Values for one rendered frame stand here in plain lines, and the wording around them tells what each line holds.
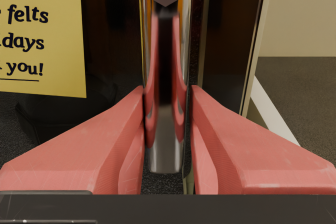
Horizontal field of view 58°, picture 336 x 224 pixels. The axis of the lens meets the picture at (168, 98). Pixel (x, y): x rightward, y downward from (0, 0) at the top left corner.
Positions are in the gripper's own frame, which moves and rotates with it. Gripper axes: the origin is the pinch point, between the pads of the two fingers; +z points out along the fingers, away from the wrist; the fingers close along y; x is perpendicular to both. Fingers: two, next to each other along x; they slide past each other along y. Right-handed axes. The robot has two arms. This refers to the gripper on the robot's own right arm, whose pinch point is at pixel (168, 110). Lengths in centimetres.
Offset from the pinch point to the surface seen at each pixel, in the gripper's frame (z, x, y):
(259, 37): 5.2, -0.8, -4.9
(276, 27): 48, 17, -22
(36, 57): 3.8, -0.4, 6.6
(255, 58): 5.2, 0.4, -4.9
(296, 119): 24.7, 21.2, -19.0
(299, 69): 40, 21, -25
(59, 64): 3.8, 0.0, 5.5
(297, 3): 48, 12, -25
